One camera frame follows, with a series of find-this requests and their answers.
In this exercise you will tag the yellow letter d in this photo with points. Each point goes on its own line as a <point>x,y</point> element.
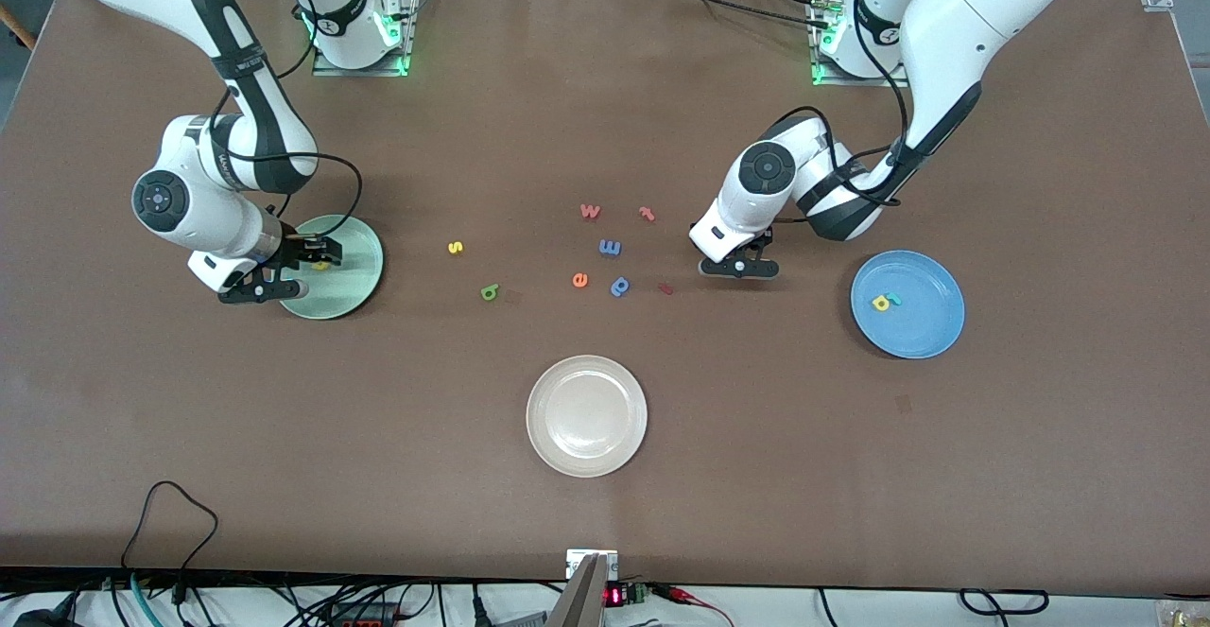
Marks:
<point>881,304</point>

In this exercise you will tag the blue letter m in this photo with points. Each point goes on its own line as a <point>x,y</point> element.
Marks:
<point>610,248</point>

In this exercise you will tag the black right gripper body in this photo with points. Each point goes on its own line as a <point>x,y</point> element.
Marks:
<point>296,251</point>

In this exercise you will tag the pink letter w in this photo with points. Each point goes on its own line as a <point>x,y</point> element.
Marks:
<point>590,212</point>

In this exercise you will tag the white plate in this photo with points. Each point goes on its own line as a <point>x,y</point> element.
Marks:
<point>586,416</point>

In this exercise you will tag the white marker tag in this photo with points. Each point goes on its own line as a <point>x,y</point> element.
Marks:
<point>579,559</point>

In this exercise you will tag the blue letter p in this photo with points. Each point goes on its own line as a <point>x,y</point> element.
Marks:
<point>620,287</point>

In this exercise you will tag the blue plate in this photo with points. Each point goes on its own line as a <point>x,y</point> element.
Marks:
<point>922,324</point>

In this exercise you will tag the red clip lead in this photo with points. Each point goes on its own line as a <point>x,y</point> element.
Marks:
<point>685,596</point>

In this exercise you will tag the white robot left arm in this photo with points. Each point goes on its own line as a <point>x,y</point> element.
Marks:
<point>974,12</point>

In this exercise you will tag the green letter b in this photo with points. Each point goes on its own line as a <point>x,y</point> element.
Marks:
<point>490,293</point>

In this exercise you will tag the green terminal block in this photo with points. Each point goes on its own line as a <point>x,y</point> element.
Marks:
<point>638,594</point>

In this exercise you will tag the grey metal bracket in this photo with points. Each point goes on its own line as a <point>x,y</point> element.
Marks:
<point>581,603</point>

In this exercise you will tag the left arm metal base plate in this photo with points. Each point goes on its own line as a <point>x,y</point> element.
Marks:
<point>832,81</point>

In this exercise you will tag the red digit display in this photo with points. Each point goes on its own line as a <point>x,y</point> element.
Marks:
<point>614,597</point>

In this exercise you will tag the black power strip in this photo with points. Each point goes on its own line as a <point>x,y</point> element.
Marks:
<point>364,616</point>

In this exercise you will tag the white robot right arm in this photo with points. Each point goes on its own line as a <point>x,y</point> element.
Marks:
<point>213,220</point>

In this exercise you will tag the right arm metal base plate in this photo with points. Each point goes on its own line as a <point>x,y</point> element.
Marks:
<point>408,31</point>

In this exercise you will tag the green plate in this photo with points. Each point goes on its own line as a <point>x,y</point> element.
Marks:
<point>350,287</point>

